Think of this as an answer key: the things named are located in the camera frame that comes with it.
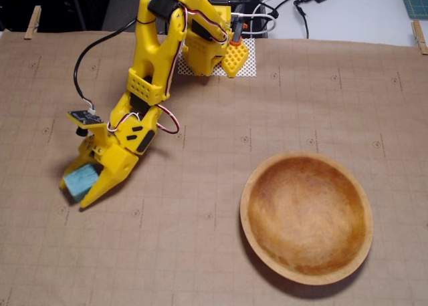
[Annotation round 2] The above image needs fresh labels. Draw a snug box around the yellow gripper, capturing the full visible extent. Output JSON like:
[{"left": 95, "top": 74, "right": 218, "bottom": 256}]
[{"left": 60, "top": 107, "right": 159, "bottom": 209}]

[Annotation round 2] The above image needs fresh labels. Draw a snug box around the blue foam block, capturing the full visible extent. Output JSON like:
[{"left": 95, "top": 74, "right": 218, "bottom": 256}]
[{"left": 63, "top": 164, "right": 98, "bottom": 202}]

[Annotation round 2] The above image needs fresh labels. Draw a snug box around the round wooden bowl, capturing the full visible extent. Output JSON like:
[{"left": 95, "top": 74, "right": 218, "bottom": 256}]
[{"left": 239, "top": 151, "right": 374, "bottom": 286}]

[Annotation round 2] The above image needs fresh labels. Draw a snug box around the brown gridded paper mat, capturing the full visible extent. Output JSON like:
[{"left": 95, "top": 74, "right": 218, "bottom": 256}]
[{"left": 0, "top": 30, "right": 428, "bottom": 306}]

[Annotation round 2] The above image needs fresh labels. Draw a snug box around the wooden clothespin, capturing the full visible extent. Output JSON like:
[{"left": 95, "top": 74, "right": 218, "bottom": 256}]
[
  {"left": 23, "top": 5, "right": 42, "bottom": 40},
  {"left": 410, "top": 19, "right": 428, "bottom": 55}
]

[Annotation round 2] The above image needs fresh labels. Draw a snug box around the dark grey desk pad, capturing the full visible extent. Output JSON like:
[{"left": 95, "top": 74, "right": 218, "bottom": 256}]
[{"left": 102, "top": 0, "right": 168, "bottom": 36}]

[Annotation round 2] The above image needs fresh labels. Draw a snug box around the yellow waffle table clamp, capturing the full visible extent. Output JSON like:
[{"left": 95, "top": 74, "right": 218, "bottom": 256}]
[{"left": 222, "top": 21, "right": 250, "bottom": 80}]

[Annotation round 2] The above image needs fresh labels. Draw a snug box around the white mesh pad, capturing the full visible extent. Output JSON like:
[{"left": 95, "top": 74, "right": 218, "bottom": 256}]
[{"left": 177, "top": 37, "right": 257, "bottom": 78}]

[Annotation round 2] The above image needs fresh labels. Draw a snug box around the green cutting mat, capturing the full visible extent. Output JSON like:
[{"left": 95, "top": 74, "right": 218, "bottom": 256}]
[{"left": 397, "top": 0, "right": 428, "bottom": 19}]

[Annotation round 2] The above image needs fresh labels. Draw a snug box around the black gripper camera board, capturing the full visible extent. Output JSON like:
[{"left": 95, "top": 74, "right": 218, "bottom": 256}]
[{"left": 66, "top": 108, "right": 105, "bottom": 138}]

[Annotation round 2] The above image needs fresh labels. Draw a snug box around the red white black servo wire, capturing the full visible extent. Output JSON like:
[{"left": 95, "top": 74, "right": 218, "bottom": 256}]
[{"left": 106, "top": 104, "right": 182, "bottom": 136}]

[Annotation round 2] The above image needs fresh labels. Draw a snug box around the black camera cable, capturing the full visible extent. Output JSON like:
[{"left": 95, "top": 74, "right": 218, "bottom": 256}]
[{"left": 73, "top": 17, "right": 138, "bottom": 116}]

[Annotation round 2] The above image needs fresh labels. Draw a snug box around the looped white cable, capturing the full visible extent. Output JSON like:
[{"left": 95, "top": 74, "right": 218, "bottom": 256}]
[{"left": 230, "top": 1, "right": 279, "bottom": 37}]

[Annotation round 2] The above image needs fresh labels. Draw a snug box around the black adapter cable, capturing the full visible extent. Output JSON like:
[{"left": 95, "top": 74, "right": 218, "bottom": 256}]
[{"left": 293, "top": 0, "right": 310, "bottom": 39}]

